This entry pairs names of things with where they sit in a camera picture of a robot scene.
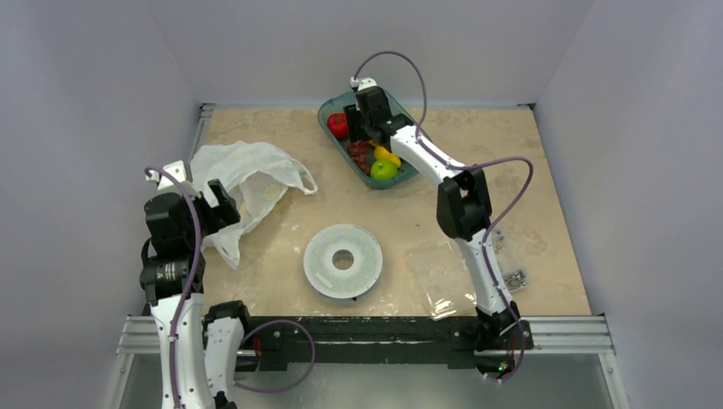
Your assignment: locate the red fake grape bunch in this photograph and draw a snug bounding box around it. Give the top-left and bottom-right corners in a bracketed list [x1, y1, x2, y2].
[346, 141, 370, 176]

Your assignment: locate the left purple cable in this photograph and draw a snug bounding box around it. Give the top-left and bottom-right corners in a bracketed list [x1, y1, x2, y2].
[143, 165, 316, 409]

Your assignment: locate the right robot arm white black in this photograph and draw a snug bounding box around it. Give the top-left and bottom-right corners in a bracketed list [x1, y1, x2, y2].
[351, 81, 519, 347]

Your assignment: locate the teal plastic tray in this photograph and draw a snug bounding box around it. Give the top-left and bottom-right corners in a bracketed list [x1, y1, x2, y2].
[317, 91, 419, 189]

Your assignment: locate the purple cable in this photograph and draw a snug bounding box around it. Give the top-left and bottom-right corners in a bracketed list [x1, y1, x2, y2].
[350, 50, 535, 385]
[143, 165, 316, 409]

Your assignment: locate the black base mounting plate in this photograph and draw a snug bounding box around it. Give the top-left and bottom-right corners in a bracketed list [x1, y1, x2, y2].
[233, 316, 535, 374]

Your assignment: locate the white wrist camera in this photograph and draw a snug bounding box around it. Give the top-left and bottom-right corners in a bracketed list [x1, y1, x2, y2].
[350, 77, 378, 93]
[145, 160, 199, 198]

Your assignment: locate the red fake tomato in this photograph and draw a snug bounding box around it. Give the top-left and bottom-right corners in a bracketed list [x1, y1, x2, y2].
[327, 112, 350, 140]

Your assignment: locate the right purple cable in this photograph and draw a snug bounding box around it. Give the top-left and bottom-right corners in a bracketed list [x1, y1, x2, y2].
[350, 50, 535, 385]

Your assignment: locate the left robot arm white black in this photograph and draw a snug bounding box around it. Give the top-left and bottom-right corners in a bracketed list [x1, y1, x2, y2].
[139, 180, 254, 408]

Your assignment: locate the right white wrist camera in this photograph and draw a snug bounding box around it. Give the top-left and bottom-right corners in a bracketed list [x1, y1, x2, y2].
[350, 77, 378, 93]

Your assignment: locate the green fake fruit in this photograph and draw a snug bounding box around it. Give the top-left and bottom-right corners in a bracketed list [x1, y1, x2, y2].
[369, 159, 398, 181]

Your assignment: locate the yellow fake pear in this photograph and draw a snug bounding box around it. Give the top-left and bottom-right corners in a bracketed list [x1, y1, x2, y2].
[373, 146, 402, 169]

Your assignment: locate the clear plastic screw box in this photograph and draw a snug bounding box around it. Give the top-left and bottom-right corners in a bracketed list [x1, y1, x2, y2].
[405, 228, 529, 320]

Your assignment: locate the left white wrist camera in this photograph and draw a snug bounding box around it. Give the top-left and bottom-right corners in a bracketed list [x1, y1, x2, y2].
[145, 160, 199, 198]

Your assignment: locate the white plastic bag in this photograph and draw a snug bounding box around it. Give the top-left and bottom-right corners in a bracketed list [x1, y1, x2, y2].
[190, 141, 318, 269]

